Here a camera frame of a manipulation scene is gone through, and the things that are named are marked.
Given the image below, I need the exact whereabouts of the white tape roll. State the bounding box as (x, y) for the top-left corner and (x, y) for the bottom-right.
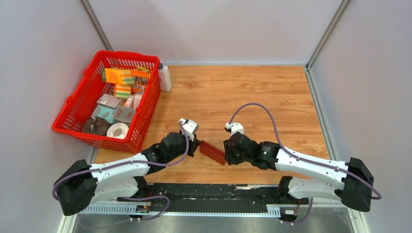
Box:
(106, 122), (129, 139)

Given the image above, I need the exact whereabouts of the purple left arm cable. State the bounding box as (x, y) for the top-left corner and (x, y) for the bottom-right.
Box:
(52, 120), (190, 222)

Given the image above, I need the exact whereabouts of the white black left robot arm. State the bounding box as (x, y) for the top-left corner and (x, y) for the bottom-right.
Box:
(52, 131), (201, 216)

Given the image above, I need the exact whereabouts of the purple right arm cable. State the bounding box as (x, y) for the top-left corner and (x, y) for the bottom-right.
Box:
(227, 102), (382, 225)

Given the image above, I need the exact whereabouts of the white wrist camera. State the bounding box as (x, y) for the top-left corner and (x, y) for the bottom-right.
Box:
(179, 118), (199, 142)
(224, 122), (244, 135)

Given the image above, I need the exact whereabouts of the red paper box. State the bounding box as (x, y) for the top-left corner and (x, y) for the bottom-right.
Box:
(199, 140), (226, 165)

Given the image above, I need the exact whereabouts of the yellow green sponge pack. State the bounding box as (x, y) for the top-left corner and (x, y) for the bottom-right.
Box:
(113, 84), (132, 100)

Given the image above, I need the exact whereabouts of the left aluminium frame post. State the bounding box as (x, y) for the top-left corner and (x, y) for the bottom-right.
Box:
(79, 0), (113, 51)

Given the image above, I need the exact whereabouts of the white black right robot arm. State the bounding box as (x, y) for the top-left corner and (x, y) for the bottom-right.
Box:
(223, 133), (374, 212)

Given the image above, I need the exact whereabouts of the brown bag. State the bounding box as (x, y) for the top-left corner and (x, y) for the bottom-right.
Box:
(81, 116), (111, 136)

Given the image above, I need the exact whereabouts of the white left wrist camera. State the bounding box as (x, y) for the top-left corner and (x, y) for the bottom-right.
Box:
(179, 118), (199, 142)

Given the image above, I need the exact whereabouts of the right aluminium frame post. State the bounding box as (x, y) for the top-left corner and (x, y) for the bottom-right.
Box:
(306, 0), (352, 70)

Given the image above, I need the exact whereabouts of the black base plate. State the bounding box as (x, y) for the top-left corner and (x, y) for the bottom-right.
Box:
(116, 183), (309, 213)

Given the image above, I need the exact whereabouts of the orange green box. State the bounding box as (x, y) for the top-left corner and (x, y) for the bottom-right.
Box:
(101, 68), (135, 85)

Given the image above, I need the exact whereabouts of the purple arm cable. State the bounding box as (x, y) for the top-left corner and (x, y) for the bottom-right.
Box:
(52, 120), (190, 222)
(227, 102), (382, 225)

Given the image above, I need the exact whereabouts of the teal white packet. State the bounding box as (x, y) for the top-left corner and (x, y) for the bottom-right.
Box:
(91, 105), (116, 124)

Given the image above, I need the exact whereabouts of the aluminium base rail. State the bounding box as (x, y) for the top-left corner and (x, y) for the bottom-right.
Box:
(56, 182), (371, 233)

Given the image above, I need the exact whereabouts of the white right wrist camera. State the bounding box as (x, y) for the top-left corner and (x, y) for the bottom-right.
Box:
(224, 122), (244, 135)

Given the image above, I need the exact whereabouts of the orange snack packet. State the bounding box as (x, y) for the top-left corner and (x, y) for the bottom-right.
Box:
(132, 66), (151, 93)

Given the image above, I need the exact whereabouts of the pink white box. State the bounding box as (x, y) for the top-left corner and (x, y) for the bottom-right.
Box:
(96, 94), (124, 109)

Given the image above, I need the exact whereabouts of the red plastic basket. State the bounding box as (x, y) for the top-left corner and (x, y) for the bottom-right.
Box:
(52, 50), (161, 153)

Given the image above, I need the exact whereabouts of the pink grey packet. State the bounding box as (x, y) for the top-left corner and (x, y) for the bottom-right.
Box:
(114, 106), (136, 124)

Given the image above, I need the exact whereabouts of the white plastic bottle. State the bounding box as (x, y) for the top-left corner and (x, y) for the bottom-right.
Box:
(158, 63), (172, 92)

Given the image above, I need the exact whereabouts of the aluminium frame post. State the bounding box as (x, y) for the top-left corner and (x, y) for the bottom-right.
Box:
(79, 0), (113, 51)
(306, 0), (352, 70)

